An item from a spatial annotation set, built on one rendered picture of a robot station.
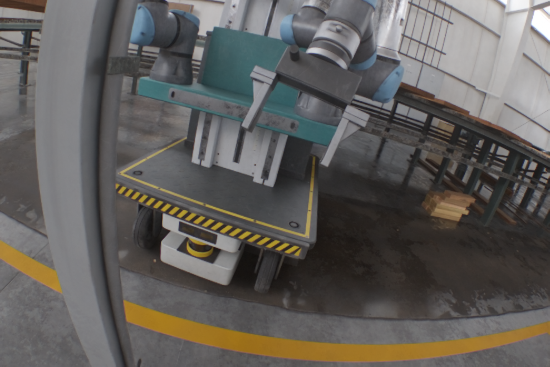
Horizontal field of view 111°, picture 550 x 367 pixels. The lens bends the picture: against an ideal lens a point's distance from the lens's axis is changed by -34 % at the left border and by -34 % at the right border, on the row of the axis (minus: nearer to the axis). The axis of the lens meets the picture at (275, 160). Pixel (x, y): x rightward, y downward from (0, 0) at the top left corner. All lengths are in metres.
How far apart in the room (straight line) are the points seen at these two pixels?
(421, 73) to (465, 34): 2.53
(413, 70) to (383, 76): 7.33
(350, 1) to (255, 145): 0.73
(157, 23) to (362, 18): 0.55
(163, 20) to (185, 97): 0.24
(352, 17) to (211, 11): 7.72
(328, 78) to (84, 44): 0.34
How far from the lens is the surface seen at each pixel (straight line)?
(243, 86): 0.98
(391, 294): 1.33
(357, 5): 0.51
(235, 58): 0.99
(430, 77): 8.34
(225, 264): 0.95
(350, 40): 0.48
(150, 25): 0.82
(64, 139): 0.27
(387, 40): 0.77
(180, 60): 0.93
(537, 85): 12.60
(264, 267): 0.95
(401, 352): 1.14
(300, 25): 0.64
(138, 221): 1.06
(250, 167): 1.12
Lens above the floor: 0.77
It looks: 19 degrees down
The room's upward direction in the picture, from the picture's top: 15 degrees clockwise
